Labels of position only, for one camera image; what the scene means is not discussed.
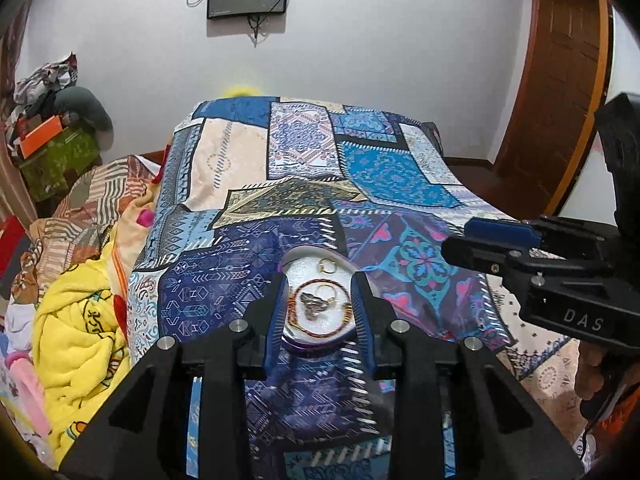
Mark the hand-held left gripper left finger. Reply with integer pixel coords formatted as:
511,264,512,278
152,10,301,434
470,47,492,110
60,272,289,480

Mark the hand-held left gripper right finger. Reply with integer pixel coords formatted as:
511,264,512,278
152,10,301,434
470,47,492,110
350,270,586,480

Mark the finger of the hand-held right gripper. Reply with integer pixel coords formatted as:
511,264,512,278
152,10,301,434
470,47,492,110
440,235,541,281
462,218,542,250

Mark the brown bead bracelet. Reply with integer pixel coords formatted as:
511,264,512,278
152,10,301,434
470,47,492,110
286,280,352,337

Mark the heart-shaped tin box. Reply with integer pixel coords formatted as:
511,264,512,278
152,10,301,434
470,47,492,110
276,245,374,359

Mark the person's right hand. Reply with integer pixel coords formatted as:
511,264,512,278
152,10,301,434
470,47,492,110
573,339,619,419

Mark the dark bag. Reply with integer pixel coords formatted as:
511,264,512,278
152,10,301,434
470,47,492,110
422,120,446,156

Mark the brown wooden door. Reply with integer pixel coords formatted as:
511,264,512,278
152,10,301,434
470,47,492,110
492,0,614,217

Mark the blue patchwork blanket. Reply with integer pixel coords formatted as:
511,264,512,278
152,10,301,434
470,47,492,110
125,94,596,480

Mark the yellow fleece blanket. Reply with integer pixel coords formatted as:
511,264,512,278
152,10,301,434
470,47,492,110
32,195,161,467

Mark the striped brown blanket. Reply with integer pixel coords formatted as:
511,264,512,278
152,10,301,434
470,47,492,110
15,155,166,307

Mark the yellow round object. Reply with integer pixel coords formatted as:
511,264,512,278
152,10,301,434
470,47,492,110
222,84,264,99

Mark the pink plush item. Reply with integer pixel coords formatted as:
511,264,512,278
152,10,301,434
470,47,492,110
4,352,54,437

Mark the cartoon printed sheet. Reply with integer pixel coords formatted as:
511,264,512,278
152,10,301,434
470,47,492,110
0,300,51,462

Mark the green patterned bag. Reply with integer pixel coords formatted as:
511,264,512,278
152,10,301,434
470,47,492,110
20,127,101,202

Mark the red and white box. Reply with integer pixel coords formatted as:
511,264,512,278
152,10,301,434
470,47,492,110
0,215,31,282

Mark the orange box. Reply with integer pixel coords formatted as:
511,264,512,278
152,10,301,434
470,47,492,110
18,114,66,159

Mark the pile of clothes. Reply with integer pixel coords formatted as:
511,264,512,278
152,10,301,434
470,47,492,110
12,52,79,111

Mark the striped brown curtain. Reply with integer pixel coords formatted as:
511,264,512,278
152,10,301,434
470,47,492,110
0,0,39,221

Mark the black hanging cable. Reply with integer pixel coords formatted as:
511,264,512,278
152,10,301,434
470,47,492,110
248,14,269,47

